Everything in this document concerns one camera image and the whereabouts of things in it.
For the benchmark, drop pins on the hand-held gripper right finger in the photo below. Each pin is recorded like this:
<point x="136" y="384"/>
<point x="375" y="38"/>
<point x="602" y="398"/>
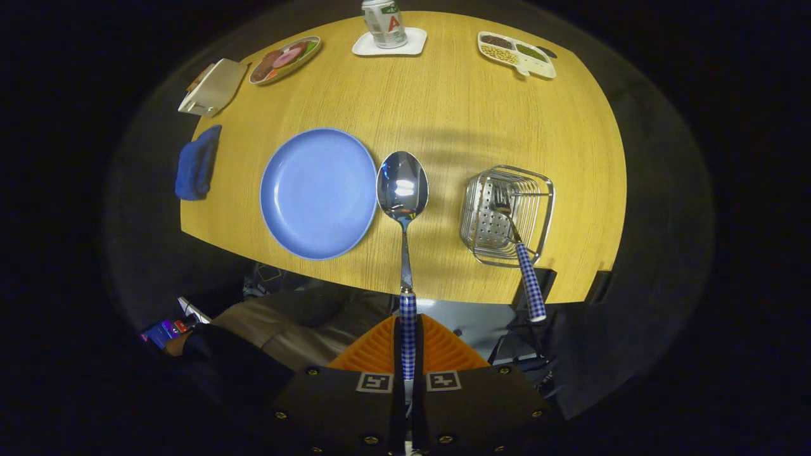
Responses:
<point x="481" y="411"/>

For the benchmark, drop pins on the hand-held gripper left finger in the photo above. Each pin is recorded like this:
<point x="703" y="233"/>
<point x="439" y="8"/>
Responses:
<point x="342" y="411"/>

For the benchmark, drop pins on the person's beige trousers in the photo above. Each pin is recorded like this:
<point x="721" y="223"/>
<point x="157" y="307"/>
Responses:
<point x="298" y="329"/>

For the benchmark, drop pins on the black square box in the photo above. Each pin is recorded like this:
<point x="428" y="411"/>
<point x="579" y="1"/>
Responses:
<point x="269" y="273"/>

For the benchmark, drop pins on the black table leg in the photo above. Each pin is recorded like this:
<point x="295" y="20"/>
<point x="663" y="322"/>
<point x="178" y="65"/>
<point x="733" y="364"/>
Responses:
<point x="599" y="286"/>

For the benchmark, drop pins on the white power strip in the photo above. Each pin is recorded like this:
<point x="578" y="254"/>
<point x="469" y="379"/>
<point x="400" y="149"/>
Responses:
<point x="193" y="309"/>

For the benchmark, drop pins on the phone with lit screen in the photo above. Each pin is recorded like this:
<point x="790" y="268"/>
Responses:
<point x="161" y="330"/>

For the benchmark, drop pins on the blue round plate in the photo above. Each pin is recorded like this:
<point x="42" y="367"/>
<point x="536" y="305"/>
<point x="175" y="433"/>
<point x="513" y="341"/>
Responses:
<point x="317" y="196"/>

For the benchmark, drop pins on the folded blue cloth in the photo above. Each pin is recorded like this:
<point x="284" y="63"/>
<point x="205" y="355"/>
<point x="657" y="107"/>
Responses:
<point x="196" y="164"/>

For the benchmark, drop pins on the white toaster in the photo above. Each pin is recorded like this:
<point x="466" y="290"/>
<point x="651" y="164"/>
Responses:
<point x="215" y="88"/>

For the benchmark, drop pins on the white divided dish with beans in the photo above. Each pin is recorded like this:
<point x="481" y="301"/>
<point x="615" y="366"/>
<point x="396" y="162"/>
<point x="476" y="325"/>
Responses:
<point x="538" y="66"/>

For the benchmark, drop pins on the oval plate of toy food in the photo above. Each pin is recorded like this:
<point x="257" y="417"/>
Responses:
<point x="285" y="58"/>

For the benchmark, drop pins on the brown toast slices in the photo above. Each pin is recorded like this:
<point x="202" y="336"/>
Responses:
<point x="197" y="77"/>

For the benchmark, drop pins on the black round table grommet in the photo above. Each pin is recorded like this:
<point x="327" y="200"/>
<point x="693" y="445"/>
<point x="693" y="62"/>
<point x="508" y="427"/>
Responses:
<point x="549" y="52"/>

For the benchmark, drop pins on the white square coaster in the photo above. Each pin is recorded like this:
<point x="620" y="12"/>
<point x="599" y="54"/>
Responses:
<point x="415" y="41"/>

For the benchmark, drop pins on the white drink bottle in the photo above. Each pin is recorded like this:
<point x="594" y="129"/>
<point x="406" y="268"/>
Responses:
<point x="383" y="28"/>

